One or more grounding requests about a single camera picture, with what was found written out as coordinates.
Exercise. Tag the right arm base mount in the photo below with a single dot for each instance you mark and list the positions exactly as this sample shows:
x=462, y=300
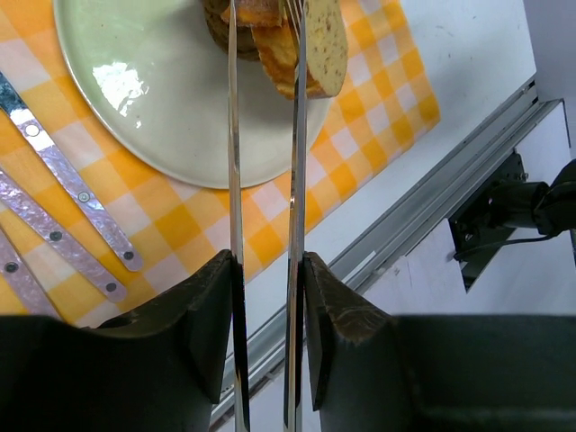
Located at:
x=475, y=240

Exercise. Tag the pink-handled knife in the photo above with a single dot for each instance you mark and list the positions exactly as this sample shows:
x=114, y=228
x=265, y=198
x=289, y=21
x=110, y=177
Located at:
x=21, y=116

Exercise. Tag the pale green ceramic plate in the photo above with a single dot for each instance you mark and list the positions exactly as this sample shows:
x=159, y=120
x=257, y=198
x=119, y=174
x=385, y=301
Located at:
x=158, y=82

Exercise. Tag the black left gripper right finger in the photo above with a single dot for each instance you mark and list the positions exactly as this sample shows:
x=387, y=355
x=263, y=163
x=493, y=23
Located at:
x=371, y=371

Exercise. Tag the yellow checkered cloth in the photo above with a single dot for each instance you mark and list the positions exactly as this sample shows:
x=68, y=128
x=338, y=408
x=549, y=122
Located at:
x=387, y=104

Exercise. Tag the pink-handled fork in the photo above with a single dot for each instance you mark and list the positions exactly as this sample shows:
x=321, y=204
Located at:
x=33, y=215

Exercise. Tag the stainless steel tongs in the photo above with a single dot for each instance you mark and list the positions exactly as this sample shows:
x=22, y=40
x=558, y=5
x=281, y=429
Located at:
x=292, y=394

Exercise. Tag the seeded bread slice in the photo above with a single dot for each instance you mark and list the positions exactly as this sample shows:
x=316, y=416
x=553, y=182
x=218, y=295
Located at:
x=327, y=51

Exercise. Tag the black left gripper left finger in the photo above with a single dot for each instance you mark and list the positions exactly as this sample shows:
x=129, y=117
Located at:
x=158, y=367

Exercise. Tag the aluminium table frame rail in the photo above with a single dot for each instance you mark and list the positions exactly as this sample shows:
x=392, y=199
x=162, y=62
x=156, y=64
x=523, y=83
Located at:
x=388, y=216

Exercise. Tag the red crusted bread piece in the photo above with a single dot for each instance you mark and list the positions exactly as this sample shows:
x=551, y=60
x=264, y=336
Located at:
x=258, y=13

